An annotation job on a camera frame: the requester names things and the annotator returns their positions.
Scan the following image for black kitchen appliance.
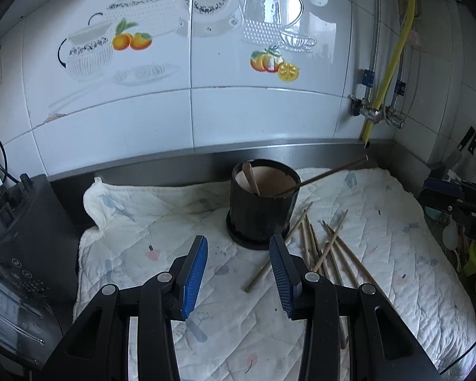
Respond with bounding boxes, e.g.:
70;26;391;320
0;172;80;368

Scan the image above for thin black cable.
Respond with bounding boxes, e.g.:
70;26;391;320
440;332;476;374

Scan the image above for wooden spoon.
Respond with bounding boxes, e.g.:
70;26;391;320
242;162;260;196

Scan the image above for thin dark chopstick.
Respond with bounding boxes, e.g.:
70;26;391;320
275;157;368;197

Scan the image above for corrugated metal hose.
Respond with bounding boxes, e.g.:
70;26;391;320
363;0;382;104

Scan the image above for pile of wooden chopsticks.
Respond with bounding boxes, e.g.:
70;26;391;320
244;202;386;351

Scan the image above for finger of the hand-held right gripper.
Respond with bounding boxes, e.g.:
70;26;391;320
423;178;466;195
419;188;463;217

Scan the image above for yellow gas hose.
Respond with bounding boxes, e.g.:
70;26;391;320
359;0;417;146

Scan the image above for white quilted mat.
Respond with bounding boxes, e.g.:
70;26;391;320
73;167;476;381

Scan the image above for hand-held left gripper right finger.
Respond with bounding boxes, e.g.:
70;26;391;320
269;233;441;381

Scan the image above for metal gas valves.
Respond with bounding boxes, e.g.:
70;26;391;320
349;94;407;130

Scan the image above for black power cord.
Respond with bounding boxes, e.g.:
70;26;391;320
0;136;29;195

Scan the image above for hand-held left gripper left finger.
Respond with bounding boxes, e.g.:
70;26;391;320
43;235;209;381

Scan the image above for black utensil holder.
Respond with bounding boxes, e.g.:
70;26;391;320
226;159;302;251

